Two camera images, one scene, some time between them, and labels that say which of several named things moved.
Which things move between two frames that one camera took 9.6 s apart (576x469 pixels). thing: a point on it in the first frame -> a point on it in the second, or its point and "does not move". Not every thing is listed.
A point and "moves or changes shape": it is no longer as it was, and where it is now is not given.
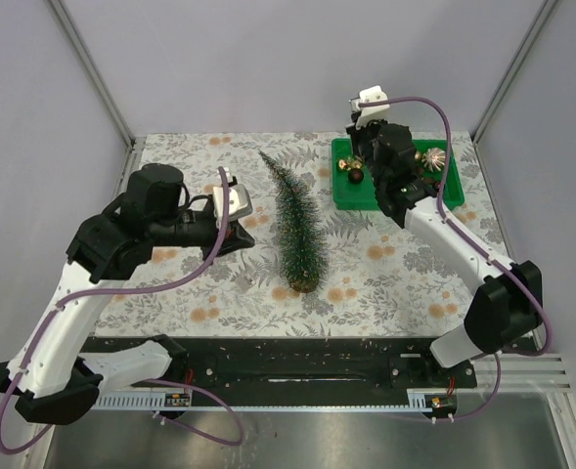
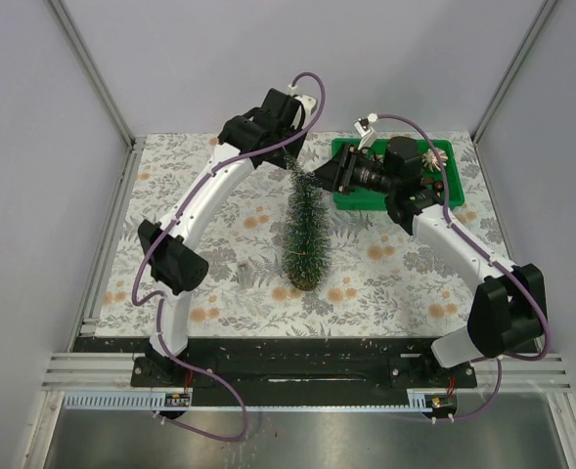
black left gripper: [235, 237] -> [289, 160]
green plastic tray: [365, 194] does not move
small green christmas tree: [299, 231] moves or changes shape
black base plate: [293, 372] does not move
